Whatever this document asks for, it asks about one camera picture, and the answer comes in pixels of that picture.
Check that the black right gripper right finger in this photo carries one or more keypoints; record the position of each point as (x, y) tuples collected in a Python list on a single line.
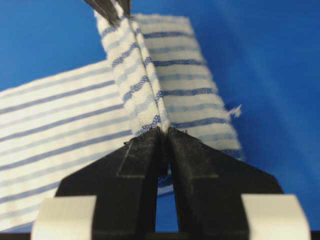
[(221, 198)]

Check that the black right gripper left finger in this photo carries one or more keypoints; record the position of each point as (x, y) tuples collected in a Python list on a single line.
[(113, 198)]

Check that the blue table cloth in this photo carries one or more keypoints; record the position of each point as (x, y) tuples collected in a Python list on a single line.
[(264, 56)]

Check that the blue striped white towel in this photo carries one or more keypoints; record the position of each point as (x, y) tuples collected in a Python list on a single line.
[(154, 76)]

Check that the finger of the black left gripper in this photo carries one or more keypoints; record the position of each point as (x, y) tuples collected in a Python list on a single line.
[(106, 9), (126, 7)]

